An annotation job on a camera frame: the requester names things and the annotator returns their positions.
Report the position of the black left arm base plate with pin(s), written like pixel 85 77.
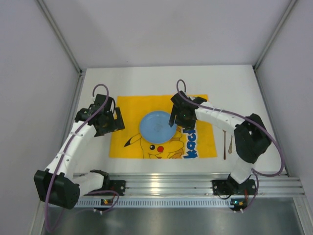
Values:
pixel 110 187

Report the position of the copper spoon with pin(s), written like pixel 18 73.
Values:
pixel 230 145

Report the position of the copper fork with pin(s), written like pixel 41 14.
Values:
pixel 224 154

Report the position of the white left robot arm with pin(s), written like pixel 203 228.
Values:
pixel 57 184

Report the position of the aluminium mounting rail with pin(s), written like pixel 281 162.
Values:
pixel 200 185

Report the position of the blue plastic plate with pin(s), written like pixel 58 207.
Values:
pixel 154 127

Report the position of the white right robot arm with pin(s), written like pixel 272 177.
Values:
pixel 250 141

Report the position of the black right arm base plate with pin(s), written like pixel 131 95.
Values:
pixel 228 187

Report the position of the yellow Pikachu cloth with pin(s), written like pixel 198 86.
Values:
pixel 185 144

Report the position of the perforated metal cable tray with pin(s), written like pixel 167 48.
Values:
pixel 89 202

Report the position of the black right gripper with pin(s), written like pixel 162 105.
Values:
pixel 180 113

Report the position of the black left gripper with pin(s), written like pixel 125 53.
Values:
pixel 110 124

